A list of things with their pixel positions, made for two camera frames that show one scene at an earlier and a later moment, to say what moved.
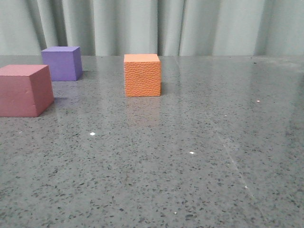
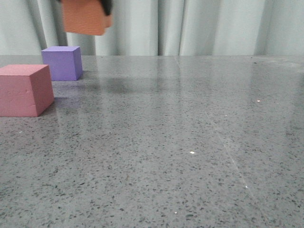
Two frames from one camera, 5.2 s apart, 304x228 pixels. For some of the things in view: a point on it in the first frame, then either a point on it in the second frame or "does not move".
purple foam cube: x=65 y=62 does not move
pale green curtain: x=167 y=27 does not move
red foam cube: x=25 y=90 does not move
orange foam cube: x=142 y=75 to x=85 y=16
